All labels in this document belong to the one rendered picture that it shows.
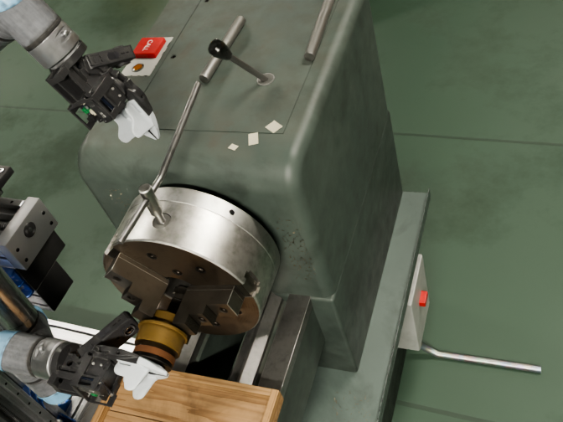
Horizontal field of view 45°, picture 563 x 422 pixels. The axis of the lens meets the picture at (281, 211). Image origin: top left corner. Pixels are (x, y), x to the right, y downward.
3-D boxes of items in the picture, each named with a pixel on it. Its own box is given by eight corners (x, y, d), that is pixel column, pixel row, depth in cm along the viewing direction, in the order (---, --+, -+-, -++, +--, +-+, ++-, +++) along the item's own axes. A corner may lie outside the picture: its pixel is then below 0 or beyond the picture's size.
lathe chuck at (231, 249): (155, 287, 149) (96, 192, 126) (289, 307, 139) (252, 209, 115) (138, 321, 144) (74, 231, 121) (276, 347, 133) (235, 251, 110)
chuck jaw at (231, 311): (192, 270, 126) (245, 268, 119) (206, 285, 129) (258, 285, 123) (169, 321, 119) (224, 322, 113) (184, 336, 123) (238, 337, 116)
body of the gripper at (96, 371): (116, 409, 119) (60, 396, 123) (136, 365, 124) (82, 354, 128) (96, 389, 113) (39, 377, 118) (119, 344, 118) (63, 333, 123)
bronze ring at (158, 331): (136, 302, 122) (116, 349, 117) (182, 308, 119) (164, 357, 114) (156, 325, 129) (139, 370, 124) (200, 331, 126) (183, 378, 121)
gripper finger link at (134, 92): (136, 121, 119) (101, 86, 114) (141, 115, 120) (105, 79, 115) (154, 114, 116) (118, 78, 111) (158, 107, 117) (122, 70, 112)
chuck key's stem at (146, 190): (169, 237, 119) (147, 193, 111) (158, 234, 120) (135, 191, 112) (175, 227, 120) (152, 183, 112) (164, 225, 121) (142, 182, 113)
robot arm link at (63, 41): (43, 28, 112) (70, 10, 107) (64, 49, 114) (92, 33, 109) (19, 58, 108) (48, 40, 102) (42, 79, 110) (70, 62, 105)
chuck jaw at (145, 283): (167, 274, 130) (112, 243, 127) (178, 265, 126) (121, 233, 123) (143, 324, 124) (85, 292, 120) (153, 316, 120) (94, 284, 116)
